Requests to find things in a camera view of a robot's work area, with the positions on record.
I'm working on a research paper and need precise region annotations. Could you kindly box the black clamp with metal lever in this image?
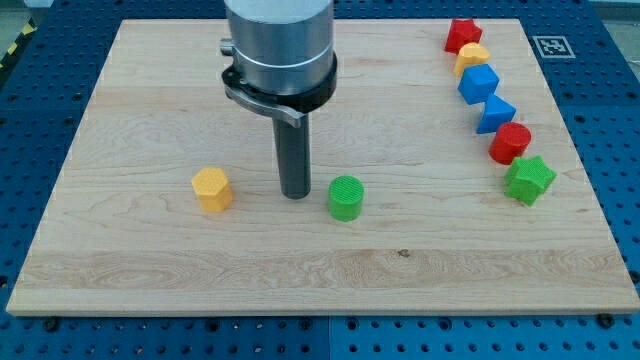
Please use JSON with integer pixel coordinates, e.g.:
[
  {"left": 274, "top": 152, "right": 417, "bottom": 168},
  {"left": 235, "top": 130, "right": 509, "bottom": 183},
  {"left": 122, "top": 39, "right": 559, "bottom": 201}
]
[{"left": 220, "top": 36, "right": 338, "bottom": 127}]

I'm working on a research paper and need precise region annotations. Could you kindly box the white fiducial marker tag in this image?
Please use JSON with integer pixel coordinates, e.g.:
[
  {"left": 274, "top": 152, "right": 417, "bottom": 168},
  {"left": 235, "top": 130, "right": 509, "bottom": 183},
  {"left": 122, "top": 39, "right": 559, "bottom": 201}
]
[{"left": 532, "top": 35, "right": 575, "bottom": 59}]

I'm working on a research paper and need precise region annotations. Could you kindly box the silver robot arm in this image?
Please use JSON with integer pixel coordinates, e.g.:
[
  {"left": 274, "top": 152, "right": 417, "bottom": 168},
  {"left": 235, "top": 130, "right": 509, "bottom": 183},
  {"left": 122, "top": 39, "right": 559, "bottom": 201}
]
[{"left": 224, "top": 0, "right": 333, "bottom": 95}]

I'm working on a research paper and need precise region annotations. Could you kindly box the red cylinder block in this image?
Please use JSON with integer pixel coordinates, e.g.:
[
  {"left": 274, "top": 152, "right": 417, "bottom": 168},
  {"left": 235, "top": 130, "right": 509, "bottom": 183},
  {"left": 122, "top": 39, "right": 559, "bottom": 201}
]
[{"left": 489, "top": 122, "right": 532, "bottom": 165}]

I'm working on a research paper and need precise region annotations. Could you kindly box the blue cube block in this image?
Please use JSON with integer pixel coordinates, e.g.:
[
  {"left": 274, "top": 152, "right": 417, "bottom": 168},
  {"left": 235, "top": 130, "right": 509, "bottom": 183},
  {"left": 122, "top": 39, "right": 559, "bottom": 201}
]
[{"left": 458, "top": 64, "right": 500, "bottom": 105}]

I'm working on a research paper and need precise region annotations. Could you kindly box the blue triangle block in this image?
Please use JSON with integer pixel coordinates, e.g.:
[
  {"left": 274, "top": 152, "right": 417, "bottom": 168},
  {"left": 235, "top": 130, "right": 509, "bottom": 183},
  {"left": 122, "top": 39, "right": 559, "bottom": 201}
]
[{"left": 476, "top": 94, "right": 516, "bottom": 134}]

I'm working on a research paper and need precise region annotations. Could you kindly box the wooden board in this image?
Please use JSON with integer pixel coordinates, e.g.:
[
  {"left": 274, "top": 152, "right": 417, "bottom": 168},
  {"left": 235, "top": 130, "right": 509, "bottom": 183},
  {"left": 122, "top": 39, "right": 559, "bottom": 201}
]
[{"left": 7, "top": 19, "right": 639, "bottom": 317}]

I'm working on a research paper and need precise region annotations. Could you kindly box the green star block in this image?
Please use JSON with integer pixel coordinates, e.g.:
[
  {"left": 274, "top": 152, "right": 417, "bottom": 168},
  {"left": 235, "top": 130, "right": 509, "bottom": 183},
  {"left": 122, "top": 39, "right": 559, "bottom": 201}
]
[{"left": 504, "top": 156, "right": 557, "bottom": 206}]

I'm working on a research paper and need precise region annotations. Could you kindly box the yellow hexagon block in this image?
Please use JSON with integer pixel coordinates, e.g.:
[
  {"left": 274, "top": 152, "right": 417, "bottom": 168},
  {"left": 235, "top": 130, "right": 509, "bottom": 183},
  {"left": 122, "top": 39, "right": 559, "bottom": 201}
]
[{"left": 191, "top": 168, "right": 233, "bottom": 212}]

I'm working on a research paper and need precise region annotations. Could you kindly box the red star block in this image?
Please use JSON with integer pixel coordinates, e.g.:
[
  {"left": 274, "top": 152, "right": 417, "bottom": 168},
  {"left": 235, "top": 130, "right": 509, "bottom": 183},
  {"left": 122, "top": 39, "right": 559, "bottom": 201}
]
[{"left": 444, "top": 19, "right": 483, "bottom": 54}]

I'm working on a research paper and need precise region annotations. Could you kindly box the green cylinder block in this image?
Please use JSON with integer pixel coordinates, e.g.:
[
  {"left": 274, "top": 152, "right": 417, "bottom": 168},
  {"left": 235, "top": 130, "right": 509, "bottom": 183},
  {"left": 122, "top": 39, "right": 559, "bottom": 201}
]
[{"left": 328, "top": 175, "right": 364, "bottom": 222}]

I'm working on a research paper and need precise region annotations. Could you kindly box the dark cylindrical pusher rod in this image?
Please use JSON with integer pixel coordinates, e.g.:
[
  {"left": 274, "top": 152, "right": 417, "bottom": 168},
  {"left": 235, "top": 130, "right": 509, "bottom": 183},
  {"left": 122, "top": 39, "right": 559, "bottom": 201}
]
[{"left": 273, "top": 115, "right": 311, "bottom": 200}]

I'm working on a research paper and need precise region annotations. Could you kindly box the yellow heart block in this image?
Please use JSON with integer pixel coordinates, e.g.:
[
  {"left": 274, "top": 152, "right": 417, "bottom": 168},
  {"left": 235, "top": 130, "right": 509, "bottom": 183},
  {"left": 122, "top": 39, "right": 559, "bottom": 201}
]
[{"left": 453, "top": 42, "right": 491, "bottom": 77}]

